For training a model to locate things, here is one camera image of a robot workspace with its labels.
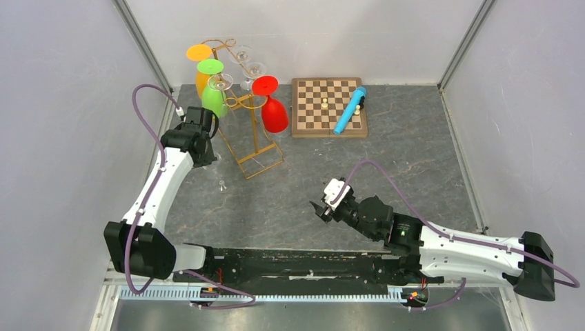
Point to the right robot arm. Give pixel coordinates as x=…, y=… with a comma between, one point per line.
x=424, y=253

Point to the green plastic wine glass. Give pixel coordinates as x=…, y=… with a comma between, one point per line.
x=210, y=99

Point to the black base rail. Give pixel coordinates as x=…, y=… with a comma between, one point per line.
x=310, y=272

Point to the wooden chessboard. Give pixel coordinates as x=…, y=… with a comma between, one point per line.
x=309, y=120

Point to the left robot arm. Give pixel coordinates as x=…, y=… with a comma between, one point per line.
x=137, y=244

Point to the gold wire glass rack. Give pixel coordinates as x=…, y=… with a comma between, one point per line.
x=261, y=142

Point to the clear wine glass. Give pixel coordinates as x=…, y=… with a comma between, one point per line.
x=221, y=83
x=240, y=54
x=251, y=72
x=214, y=171

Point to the blue cylinder tube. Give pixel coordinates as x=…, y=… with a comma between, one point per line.
x=359, y=93

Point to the red plastic wine glass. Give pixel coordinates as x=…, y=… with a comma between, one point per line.
x=273, y=113

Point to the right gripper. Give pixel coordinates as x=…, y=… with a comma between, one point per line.
x=328, y=214

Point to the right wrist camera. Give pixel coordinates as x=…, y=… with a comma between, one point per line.
x=334, y=192

